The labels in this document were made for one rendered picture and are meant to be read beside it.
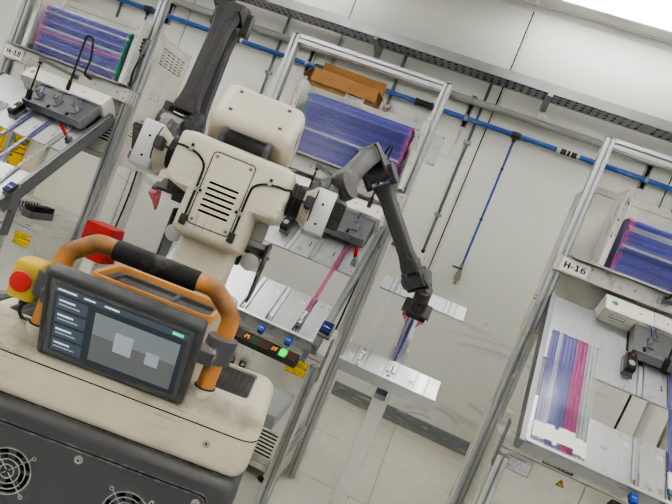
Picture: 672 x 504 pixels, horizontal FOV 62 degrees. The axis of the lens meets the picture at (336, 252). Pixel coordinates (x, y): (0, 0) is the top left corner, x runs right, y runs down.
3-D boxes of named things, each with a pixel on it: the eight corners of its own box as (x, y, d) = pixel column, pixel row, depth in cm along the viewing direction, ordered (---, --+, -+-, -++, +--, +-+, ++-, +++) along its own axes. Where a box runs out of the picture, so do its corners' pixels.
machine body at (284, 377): (271, 492, 236) (325, 357, 232) (132, 420, 250) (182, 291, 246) (309, 443, 300) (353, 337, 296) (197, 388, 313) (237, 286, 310)
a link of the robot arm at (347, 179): (355, 145, 186) (382, 135, 181) (370, 182, 189) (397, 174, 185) (307, 186, 147) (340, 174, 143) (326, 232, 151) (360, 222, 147)
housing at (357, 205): (375, 242, 251) (380, 219, 241) (278, 203, 261) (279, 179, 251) (381, 231, 256) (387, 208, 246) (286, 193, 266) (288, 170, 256)
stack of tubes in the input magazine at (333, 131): (391, 185, 242) (414, 127, 241) (286, 146, 253) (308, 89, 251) (394, 189, 255) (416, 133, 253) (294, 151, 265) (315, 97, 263)
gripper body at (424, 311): (405, 299, 205) (410, 286, 199) (432, 310, 203) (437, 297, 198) (400, 311, 200) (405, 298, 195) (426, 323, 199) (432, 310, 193)
